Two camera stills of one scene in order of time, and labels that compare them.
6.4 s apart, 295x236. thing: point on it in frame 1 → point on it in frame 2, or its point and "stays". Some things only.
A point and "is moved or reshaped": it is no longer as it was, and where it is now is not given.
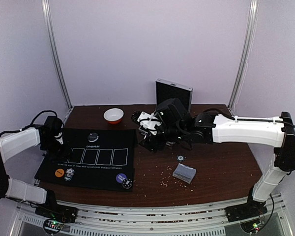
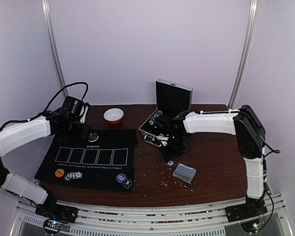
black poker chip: x=127 y=183 stays
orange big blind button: x=59 y=172 stays
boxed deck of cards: x=184 y=173 stays
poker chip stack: x=180 y=158 → x=170 y=163
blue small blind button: x=120 y=177 stays
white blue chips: x=69 y=173 is moved or reshaped
